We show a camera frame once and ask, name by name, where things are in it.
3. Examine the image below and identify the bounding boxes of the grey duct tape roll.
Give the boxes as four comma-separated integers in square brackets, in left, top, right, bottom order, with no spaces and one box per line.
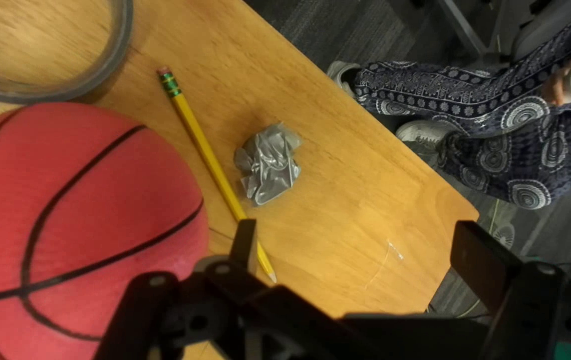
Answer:
[0,0,135,107]

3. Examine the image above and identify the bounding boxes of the crumpled silver foil ball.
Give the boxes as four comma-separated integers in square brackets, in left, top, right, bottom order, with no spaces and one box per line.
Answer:
[233,121,303,209]

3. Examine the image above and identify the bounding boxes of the patterned trouser legs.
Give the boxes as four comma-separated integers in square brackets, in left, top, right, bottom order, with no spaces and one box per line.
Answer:
[351,6,571,213]

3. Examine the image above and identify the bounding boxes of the pink basketball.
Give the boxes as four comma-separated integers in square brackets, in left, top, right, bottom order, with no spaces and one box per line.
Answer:
[0,101,211,360]

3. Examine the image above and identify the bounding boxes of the yellow pencil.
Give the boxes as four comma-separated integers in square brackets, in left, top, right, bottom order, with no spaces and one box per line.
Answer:
[157,66,279,287]

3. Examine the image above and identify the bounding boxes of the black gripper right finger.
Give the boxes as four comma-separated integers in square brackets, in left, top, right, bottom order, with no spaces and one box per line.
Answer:
[446,218,524,324]

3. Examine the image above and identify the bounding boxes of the grey sneaker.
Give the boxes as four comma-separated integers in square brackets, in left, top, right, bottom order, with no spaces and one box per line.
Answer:
[325,58,369,101]
[393,118,450,163]

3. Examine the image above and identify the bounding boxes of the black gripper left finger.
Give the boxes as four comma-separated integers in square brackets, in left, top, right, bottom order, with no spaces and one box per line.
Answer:
[227,216,261,277]

